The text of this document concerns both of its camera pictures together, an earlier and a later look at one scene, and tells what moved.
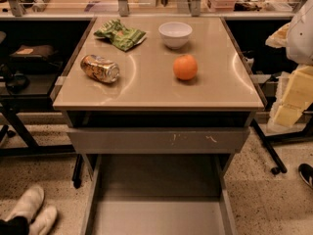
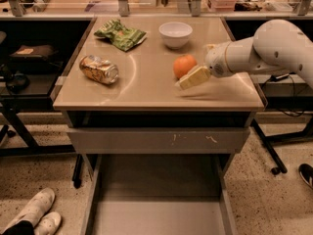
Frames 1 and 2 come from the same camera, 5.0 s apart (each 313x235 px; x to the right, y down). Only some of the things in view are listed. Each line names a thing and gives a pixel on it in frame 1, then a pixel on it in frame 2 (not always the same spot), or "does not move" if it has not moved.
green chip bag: (119, 35) does not move
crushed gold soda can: (100, 69) does not move
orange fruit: (185, 67) does not move
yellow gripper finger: (278, 39) → (215, 60)
